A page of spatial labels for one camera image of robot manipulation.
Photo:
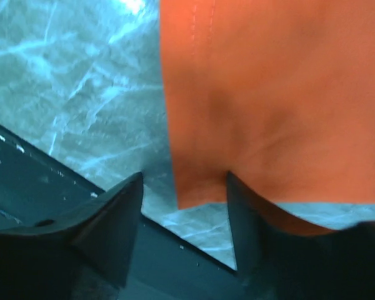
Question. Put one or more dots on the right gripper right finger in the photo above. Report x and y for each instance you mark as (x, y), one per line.
(281, 256)

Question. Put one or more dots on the orange t shirt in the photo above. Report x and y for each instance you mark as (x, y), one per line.
(280, 93)

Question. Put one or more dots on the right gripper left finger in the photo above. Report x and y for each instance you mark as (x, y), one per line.
(45, 260)

